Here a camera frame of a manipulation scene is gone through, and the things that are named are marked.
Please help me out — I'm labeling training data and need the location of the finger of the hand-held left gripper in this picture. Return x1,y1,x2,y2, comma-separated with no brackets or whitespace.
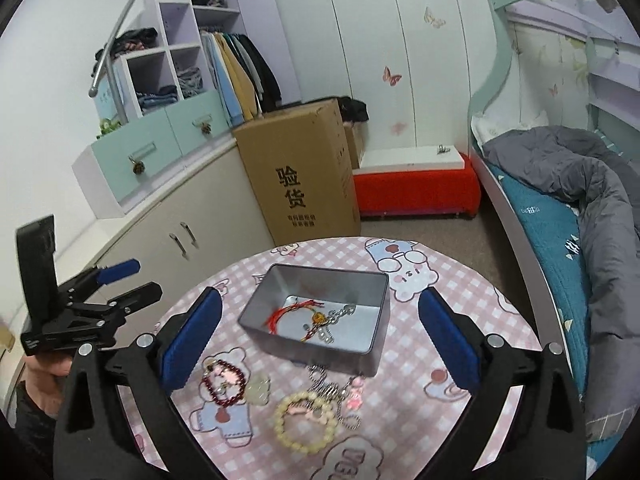
75,282,164,326
57,259,141,306

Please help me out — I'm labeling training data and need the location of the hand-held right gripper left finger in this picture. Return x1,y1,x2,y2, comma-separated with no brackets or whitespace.
52,286,236,480

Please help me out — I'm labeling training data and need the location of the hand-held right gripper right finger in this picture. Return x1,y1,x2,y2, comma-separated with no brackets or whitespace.
417,287,587,480

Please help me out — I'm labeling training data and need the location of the dark red bead bracelet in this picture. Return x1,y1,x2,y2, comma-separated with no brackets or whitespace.
201,359,250,406

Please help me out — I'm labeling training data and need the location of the pale green jade pendant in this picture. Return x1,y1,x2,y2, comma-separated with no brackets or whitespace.
241,374,272,406

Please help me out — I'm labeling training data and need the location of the grey metal tin box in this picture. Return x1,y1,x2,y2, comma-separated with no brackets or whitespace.
237,262,391,377

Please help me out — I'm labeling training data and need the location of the red string bracelet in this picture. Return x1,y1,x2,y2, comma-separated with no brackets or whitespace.
269,299,327,336

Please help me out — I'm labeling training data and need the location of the silver chain bracelet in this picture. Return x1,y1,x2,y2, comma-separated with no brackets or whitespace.
300,304,357,346

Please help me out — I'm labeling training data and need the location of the cream bead bracelet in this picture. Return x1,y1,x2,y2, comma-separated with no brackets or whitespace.
273,391,335,456

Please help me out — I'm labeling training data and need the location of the silver keychain with pink charm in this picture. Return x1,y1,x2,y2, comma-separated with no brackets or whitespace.
306,365,365,431

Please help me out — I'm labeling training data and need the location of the person's left forearm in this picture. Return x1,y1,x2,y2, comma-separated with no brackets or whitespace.
12,382,62,478

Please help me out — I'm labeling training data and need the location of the person's left hand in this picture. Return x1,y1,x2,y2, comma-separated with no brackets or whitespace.
25,354,74,416

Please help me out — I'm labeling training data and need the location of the beige low cabinet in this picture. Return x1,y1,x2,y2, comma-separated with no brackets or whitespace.
0,135,276,361

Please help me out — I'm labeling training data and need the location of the pink checked bear tablecloth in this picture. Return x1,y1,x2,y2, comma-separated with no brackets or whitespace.
117,236,543,480

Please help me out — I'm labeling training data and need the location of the mint drawer cabinet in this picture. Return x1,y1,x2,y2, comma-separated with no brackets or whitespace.
71,91,236,218

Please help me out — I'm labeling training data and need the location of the teal bed sheet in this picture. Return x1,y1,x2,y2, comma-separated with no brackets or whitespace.
487,160,594,402

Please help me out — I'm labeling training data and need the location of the red ottoman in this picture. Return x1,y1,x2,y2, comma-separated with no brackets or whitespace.
352,152,482,220

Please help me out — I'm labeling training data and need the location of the grey quilt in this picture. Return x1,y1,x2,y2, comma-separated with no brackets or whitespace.
482,126,640,442

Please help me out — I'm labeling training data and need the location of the white board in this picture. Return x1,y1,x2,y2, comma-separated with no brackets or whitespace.
360,145,468,174

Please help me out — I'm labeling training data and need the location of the large cardboard box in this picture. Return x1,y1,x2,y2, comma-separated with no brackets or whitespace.
232,98,362,247

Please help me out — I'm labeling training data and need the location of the curved metal pole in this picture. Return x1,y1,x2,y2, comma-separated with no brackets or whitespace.
89,0,183,98

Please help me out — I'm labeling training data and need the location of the white pillow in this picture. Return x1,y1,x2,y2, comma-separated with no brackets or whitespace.
470,110,551,154

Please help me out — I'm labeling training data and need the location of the row of hanging clothes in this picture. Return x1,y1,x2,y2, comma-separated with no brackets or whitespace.
200,30,282,128

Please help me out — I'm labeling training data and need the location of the lavender shelf unit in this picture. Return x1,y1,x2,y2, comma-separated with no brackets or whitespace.
115,0,301,126

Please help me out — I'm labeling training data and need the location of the black bag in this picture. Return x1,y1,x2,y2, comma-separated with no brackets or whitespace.
336,96,370,124

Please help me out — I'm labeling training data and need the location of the mint green bunk bed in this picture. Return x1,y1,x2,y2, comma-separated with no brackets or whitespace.
467,0,640,461

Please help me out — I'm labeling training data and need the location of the white wardrobe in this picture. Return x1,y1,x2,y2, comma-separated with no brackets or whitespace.
267,0,501,152

